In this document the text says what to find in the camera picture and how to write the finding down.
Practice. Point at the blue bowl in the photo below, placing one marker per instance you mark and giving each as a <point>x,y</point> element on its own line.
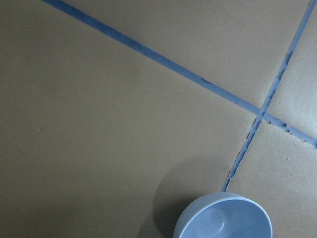
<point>223,215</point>

